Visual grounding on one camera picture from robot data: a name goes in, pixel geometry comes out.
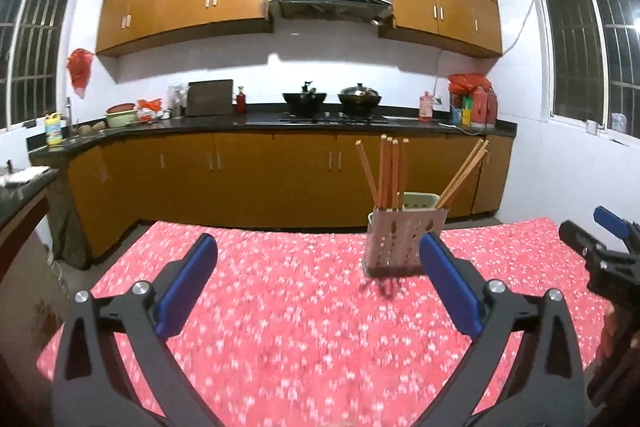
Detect wooden chopstick eight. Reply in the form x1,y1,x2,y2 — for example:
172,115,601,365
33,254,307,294
439,145,490,212

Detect wooden chopstick seven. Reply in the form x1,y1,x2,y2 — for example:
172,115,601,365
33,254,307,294
437,138,490,210

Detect wooden chopstick four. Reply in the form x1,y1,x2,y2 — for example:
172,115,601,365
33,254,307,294
390,139,399,210

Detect wooden chopstick two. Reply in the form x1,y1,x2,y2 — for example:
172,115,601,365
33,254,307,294
376,134,387,209

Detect wooden chopstick one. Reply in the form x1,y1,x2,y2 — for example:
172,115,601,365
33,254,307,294
355,140,378,207

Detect wooden chopstick three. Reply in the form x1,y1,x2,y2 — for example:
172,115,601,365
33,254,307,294
381,136,393,209

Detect black wok with utensils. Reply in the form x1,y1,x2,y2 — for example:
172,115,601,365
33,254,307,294
283,81,326,118

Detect person's right hand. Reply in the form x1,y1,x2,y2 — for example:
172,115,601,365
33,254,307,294
593,303,639,373

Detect white cup on sill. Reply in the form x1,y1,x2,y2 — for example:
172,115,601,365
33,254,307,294
586,120,598,135

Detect red oil jug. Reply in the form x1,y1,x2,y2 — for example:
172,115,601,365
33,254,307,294
471,87,498,129

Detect green yellow bottles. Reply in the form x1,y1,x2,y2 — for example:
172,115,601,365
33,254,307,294
450,94,473,127

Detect beige perforated utensil holder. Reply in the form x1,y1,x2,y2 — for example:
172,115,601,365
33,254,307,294
361,192,448,279

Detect lower wooden cabinets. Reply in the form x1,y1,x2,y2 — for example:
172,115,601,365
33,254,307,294
29,128,516,270

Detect red bag on counter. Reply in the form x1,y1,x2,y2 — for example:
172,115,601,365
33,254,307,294
448,72,492,95

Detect red floral tablecloth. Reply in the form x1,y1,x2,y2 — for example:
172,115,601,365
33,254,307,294
65,218,608,426

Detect right barred window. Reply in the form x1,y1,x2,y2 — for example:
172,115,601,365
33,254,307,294
540,0,639,139

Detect barred window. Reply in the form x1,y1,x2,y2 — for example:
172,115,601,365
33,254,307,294
540,0,639,139
1,0,68,130

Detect pink bottle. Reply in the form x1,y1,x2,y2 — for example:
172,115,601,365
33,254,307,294
419,91,434,122

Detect yellow detergent bottle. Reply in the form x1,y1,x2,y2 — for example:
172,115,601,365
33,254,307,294
44,112,63,147

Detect black lidded wok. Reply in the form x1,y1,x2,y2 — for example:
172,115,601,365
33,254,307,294
338,82,382,116

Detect green basin with red lid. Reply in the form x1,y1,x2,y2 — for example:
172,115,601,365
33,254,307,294
105,103,137,128

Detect orange bag on counter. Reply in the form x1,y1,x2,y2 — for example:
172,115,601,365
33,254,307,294
137,98,163,122

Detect clear plastic bag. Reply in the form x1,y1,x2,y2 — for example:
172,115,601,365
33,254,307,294
168,83,189,118

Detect dark cutting board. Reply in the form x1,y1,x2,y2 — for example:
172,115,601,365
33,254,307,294
186,79,233,117

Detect red hanging plastic bag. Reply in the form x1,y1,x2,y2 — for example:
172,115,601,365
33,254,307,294
66,49,94,100

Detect red sauce bottle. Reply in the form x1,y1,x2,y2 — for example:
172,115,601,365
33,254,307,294
235,86,246,115

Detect left barred window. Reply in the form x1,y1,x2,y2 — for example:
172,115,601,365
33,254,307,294
1,0,68,130

